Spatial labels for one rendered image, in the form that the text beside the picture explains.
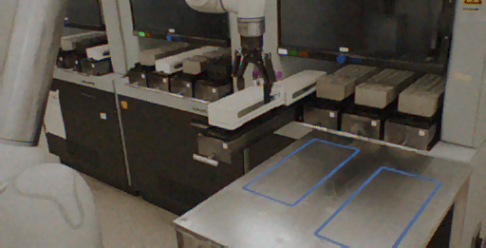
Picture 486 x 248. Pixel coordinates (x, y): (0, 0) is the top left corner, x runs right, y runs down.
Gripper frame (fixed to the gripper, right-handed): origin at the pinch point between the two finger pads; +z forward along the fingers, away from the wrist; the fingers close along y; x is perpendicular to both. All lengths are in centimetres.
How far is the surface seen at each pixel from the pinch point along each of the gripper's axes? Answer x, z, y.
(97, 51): 23, 2, -121
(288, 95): 13.8, 3.5, 4.8
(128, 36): 28, -7, -100
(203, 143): -21.7, 10.7, -4.3
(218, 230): -58, 7, 34
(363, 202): -32, 7, 54
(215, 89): 18.4, 8.8, -34.3
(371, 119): 18.5, 8.3, 34.3
